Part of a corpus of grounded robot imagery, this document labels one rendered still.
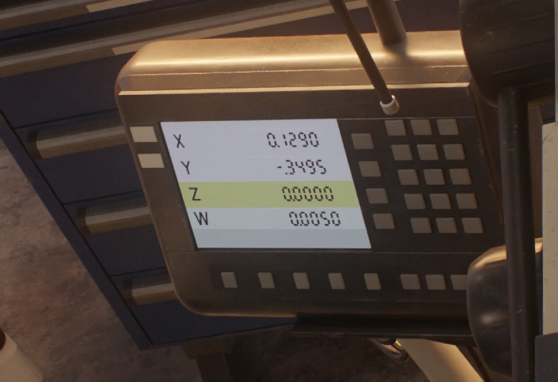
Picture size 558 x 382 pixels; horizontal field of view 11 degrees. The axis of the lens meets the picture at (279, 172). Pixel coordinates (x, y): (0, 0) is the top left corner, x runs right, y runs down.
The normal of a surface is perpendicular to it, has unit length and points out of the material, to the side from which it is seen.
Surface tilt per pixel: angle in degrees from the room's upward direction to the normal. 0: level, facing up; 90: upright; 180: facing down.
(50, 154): 90
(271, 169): 70
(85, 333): 0
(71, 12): 90
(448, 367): 49
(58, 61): 90
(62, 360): 0
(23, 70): 90
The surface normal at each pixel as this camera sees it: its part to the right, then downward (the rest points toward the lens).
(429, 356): -0.18, 0.17
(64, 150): -0.11, 0.75
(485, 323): -0.65, 0.15
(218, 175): -0.40, 0.51
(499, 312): -0.33, -0.06
